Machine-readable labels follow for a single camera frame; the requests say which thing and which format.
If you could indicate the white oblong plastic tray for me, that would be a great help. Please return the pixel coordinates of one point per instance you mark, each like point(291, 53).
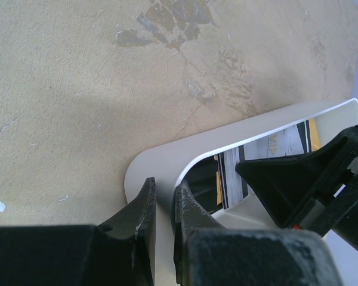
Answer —
point(169, 163)

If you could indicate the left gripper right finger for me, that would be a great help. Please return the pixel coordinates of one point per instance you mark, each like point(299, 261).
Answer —
point(207, 253)

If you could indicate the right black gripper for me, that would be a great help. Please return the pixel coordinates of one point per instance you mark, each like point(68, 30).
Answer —
point(324, 181)

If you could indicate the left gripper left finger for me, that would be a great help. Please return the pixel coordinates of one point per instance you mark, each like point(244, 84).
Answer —
point(119, 251)

